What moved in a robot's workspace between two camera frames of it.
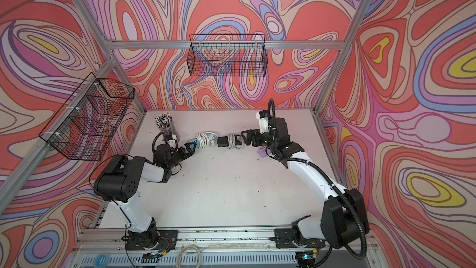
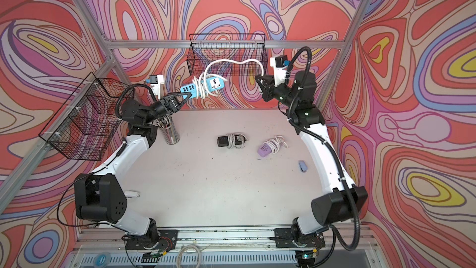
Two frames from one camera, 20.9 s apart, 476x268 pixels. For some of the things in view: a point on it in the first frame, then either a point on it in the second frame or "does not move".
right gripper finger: (251, 133) → (262, 87)
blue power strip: (204, 139) → (213, 83)
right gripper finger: (255, 141) → (268, 77)
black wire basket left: (82, 128) does not move
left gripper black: (190, 153) → (168, 106)
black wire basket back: (227, 55) does not move
